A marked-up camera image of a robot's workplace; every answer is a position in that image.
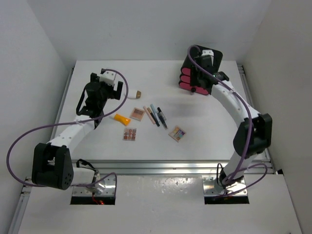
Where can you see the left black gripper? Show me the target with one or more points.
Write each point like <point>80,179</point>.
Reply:
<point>113,94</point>

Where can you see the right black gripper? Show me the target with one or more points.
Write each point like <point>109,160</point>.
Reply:
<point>194,76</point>

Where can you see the black drawer cabinet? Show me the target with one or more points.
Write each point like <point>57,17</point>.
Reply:
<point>218,58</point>

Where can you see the white bottle gold cap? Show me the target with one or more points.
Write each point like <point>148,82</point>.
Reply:
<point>133,94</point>

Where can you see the orange makeup tube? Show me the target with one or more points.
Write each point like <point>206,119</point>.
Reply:
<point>125,121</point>

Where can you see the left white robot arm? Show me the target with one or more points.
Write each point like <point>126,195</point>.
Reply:
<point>52,163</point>

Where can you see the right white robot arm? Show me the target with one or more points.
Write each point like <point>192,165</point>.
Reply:
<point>254,130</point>

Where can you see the brown gold makeup pencil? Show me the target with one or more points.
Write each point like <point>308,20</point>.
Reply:
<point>152,115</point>

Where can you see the brown eyeshadow palette four pans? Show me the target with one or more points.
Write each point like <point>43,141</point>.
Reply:
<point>137,114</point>

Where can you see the peach concealer stick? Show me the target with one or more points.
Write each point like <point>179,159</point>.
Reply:
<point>149,115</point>

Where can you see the eyeshadow palette round brown pans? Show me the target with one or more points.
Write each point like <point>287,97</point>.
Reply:
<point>129,134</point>

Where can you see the black mascara tube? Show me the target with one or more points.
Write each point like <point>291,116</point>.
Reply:
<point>162,118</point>

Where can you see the light blue black pen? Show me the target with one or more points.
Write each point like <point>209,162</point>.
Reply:
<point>155,115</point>

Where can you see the colourful eyeshadow palette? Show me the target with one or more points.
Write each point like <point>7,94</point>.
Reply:
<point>177,133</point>

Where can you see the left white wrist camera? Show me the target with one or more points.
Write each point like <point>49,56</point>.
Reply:
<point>107,77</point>

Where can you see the aluminium frame rail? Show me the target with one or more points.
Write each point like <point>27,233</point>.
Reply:
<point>158,167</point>

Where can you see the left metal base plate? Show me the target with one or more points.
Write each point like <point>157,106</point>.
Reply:
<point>104,188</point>

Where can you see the metal base plate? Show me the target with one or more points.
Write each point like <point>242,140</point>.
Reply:
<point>211,188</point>
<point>104,188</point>

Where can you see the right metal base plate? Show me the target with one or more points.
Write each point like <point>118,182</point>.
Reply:
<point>211,188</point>

